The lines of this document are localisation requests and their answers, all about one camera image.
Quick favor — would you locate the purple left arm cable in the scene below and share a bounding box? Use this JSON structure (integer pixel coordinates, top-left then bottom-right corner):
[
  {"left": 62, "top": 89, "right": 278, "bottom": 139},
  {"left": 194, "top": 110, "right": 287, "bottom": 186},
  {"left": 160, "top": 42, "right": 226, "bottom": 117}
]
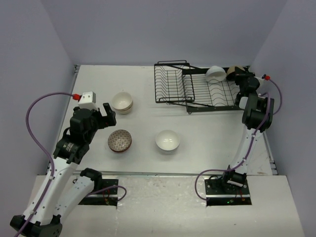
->
[{"left": 13, "top": 92, "right": 127, "bottom": 237}]

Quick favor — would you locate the brown patterned ceramic bowl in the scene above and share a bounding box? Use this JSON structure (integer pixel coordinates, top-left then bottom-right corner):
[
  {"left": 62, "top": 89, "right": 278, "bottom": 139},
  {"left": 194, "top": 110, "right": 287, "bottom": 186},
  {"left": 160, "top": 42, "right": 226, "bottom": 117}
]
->
[{"left": 107, "top": 129, "right": 132, "bottom": 153}]

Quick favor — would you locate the beige bowl back row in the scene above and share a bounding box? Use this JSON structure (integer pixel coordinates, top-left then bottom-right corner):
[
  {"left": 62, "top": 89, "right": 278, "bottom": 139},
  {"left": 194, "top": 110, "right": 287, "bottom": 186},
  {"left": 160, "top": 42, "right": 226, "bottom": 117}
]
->
[{"left": 226, "top": 66, "right": 245, "bottom": 81}]

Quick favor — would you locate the white bowl back row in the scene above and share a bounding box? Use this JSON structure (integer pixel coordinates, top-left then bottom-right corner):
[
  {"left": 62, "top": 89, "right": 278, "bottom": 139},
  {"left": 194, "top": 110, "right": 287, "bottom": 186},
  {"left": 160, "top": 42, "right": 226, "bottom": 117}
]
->
[{"left": 205, "top": 66, "right": 227, "bottom": 83}]

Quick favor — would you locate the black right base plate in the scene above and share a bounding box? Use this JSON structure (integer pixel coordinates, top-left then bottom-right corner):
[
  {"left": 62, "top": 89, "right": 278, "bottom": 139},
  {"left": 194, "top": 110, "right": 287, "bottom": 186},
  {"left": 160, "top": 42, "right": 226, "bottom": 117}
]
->
[{"left": 204, "top": 175, "right": 252, "bottom": 206}]

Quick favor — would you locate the beige bowl row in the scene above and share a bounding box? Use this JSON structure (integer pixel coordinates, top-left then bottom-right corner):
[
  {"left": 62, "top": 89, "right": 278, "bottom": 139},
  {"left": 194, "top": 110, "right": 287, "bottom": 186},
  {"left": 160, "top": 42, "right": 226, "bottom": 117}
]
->
[
  {"left": 115, "top": 106, "right": 133, "bottom": 115},
  {"left": 112, "top": 91, "right": 133, "bottom": 111},
  {"left": 226, "top": 66, "right": 245, "bottom": 81}
]

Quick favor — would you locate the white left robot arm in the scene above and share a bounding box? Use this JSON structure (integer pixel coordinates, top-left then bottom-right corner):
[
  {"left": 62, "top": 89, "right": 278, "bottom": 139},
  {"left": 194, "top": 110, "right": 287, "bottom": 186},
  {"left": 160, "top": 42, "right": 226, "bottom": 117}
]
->
[{"left": 10, "top": 103, "right": 116, "bottom": 237}]

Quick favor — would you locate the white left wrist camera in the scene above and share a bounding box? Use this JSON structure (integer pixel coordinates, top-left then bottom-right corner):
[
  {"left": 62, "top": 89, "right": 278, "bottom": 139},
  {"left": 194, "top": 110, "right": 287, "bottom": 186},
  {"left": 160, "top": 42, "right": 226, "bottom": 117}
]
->
[{"left": 78, "top": 91, "right": 98, "bottom": 110}]

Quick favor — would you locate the white bowl row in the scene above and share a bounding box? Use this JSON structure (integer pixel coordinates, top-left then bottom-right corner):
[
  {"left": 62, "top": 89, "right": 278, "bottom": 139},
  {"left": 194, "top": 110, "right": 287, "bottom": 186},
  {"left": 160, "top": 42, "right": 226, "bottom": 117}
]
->
[
  {"left": 205, "top": 66, "right": 227, "bottom": 83},
  {"left": 155, "top": 130, "right": 181, "bottom": 154}
]

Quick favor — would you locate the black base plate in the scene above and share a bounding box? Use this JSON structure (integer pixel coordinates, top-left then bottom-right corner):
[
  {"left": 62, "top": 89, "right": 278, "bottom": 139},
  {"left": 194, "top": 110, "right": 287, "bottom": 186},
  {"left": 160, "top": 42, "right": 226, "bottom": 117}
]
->
[
  {"left": 79, "top": 179, "right": 119, "bottom": 207},
  {"left": 204, "top": 175, "right": 252, "bottom": 206}
]

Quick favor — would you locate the beige bowl front row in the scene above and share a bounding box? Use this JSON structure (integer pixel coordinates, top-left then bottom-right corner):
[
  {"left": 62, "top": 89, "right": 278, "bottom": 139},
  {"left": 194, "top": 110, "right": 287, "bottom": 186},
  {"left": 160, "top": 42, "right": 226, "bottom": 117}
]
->
[{"left": 115, "top": 106, "right": 133, "bottom": 115}]

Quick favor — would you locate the black wire dish rack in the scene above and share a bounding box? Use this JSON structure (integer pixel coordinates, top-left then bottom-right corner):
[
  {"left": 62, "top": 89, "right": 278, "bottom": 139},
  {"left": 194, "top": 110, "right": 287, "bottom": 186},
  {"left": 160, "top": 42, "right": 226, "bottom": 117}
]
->
[{"left": 154, "top": 60, "right": 240, "bottom": 114}]

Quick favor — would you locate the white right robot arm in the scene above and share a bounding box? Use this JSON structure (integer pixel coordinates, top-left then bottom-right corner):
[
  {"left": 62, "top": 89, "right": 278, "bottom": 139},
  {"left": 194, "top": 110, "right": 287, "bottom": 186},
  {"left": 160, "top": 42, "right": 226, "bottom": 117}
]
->
[{"left": 220, "top": 67, "right": 275, "bottom": 194}]

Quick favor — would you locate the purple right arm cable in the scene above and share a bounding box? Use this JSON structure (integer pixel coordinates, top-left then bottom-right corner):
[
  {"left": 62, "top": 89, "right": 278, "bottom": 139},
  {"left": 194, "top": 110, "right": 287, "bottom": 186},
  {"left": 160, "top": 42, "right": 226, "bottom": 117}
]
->
[{"left": 194, "top": 74, "right": 283, "bottom": 201}]

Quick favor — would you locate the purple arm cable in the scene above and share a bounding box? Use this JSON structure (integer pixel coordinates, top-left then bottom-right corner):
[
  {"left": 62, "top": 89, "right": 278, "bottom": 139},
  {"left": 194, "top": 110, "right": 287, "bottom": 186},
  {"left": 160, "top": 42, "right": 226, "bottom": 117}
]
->
[
  {"left": 194, "top": 74, "right": 283, "bottom": 201},
  {"left": 13, "top": 92, "right": 127, "bottom": 237}
]

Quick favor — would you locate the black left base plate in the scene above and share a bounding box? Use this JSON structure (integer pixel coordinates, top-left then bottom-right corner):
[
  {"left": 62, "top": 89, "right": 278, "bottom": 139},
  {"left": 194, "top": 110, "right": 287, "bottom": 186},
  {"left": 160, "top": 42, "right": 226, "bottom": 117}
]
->
[{"left": 79, "top": 179, "right": 119, "bottom": 207}]

